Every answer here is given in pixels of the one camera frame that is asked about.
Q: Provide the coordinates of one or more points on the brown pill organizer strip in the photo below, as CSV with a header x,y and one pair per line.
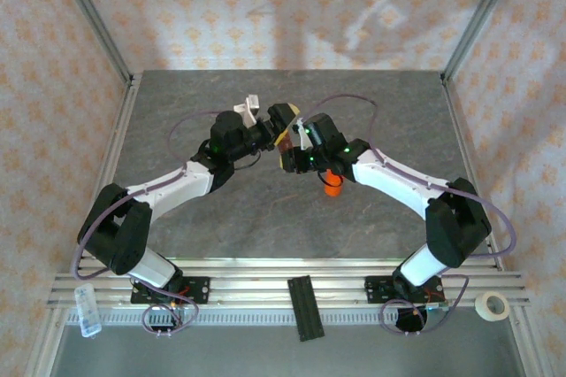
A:
x,y
286,147

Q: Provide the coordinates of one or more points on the orange pill bottle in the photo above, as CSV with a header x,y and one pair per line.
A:
x,y
333,189

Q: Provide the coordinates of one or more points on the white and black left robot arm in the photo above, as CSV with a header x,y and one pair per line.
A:
x,y
177,186

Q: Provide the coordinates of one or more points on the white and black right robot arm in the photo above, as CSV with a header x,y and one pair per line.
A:
x,y
389,178

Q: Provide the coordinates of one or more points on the patterned cloth backdrop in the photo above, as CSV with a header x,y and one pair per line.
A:
x,y
221,5

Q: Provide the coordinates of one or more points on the small circuit board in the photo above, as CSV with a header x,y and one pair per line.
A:
x,y
438,306

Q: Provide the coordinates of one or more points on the clear plastic bottle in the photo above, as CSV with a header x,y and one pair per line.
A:
x,y
87,310

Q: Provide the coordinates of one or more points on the white tape roll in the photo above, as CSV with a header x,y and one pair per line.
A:
x,y
482,308

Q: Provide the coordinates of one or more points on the aluminium table side rail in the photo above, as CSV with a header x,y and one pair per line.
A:
x,y
120,129
458,129

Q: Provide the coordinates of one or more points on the aluminium mounting rail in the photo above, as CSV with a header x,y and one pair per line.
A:
x,y
252,286

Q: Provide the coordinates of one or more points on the black rail piece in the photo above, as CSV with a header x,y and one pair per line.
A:
x,y
305,306

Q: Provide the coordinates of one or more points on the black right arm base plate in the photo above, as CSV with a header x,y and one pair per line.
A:
x,y
376,288

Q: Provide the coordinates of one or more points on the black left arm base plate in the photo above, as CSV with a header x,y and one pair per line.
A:
x,y
199,290

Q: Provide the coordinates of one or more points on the aluminium frame post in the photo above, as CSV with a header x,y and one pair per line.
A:
x,y
93,18
480,18

